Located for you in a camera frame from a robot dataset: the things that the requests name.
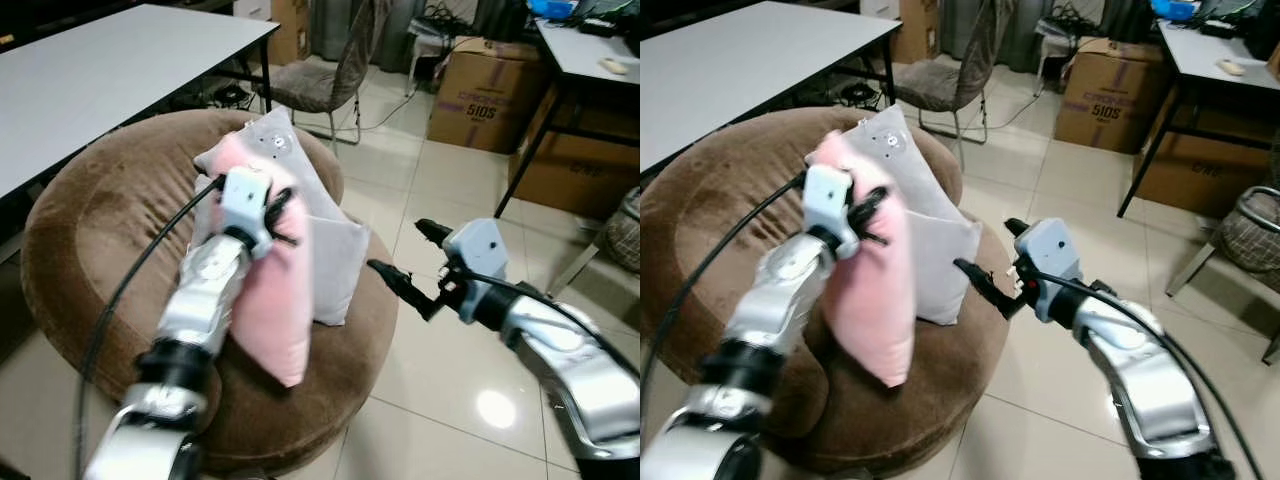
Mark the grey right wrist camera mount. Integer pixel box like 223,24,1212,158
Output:
1013,217,1083,323
442,220,509,301

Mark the printed cardboard box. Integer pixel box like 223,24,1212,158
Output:
427,37,549,155
1053,37,1171,155

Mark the large plain cardboard box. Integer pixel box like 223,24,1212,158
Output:
1133,85,1280,219
508,85,641,221

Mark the brown round velvet sofa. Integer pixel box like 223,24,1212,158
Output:
20,107,401,477
640,104,1013,477

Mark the white table with black legs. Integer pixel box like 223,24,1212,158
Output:
640,2,903,177
0,3,282,203

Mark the white desk with black legs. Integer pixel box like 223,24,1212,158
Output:
1117,15,1280,219
495,15,641,219

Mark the pale plain pillow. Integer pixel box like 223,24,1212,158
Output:
912,212,984,327
308,214,372,327

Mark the tall cardboard box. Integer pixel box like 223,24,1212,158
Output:
268,0,313,67
890,0,941,66

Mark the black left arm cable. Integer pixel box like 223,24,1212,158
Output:
640,172,809,401
72,175,226,480

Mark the grey fabric chair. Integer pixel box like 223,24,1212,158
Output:
893,0,1016,147
258,0,393,147

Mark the small white stool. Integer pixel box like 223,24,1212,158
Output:
405,18,471,97
1035,18,1091,97

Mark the pink pillow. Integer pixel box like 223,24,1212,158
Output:
205,132,313,389
808,129,917,389

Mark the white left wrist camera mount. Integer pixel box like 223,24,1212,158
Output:
218,167,276,257
803,163,857,261

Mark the pale pillow with dots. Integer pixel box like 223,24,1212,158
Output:
193,107,351,223
850,104,963,223

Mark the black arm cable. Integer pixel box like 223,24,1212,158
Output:
72,175,226,480
1040,268,1246,480
450,265,641,378
640,172,809,401

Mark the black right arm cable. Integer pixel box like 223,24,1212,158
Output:
450,265,641,378
1040,268,1246,480

